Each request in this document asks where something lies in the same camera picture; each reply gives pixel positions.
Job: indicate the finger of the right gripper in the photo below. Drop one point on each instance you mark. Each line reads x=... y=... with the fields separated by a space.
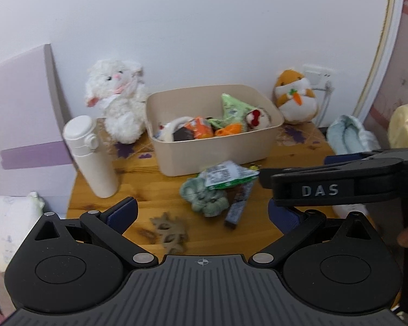
x=354 y=175
x=376 y=154

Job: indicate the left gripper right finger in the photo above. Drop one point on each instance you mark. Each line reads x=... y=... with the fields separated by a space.
x=295 y=225

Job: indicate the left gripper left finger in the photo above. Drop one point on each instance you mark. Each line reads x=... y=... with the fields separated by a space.
x=107 y=228

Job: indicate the small white plush red heart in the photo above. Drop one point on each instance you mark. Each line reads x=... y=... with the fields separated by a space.
x=257 y=119

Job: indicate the orange sock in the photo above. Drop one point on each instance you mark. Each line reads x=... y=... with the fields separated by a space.
x=231 y=129

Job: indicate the light green snack bag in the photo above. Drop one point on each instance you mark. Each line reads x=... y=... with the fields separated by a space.
x=234 y=112

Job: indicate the orange bottle with label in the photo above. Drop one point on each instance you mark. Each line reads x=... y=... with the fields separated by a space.
x=200 y=128

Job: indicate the white round power strip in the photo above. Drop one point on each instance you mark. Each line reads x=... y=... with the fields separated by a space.
x=342 y=211

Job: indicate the black long toothpaste box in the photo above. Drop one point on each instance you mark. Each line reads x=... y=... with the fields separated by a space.
x=238 y=205

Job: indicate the grey hair claw clip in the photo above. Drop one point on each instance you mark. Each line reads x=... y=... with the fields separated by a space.
x=170 y=233

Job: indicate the green white snack packet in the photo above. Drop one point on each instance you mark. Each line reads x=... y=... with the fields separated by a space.
x=227 y=175

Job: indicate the green plaid scrunchie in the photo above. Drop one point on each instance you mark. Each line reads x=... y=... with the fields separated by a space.
x=203 y=200

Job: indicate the white thermos bottle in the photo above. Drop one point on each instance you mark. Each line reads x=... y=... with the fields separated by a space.
x=88 y=151

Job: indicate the white pillow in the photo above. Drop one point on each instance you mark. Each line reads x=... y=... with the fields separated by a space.
x=18 y=215

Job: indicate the orange hamster plush with carrot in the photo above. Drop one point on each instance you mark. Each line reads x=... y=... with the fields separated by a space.
x=295 y=98

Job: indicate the white plush lamb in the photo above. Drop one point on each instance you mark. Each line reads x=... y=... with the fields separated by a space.
x=117 y=88

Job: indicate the wall socket plate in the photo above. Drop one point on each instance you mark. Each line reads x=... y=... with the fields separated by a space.
x=319 y=76

